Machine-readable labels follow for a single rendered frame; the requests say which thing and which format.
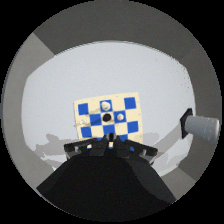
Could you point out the white chess piece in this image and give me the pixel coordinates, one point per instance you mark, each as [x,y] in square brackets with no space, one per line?
[105,106]

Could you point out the black king chess piece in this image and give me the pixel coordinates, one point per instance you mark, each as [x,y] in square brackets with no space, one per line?
[107,117]

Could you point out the blue and cream chessboard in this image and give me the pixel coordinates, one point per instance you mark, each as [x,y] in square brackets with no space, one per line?
[127,104]

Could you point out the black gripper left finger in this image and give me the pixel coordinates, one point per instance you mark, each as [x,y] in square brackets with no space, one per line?
[75,148]

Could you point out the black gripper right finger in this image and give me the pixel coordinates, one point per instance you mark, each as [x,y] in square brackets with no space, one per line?
[123,148]

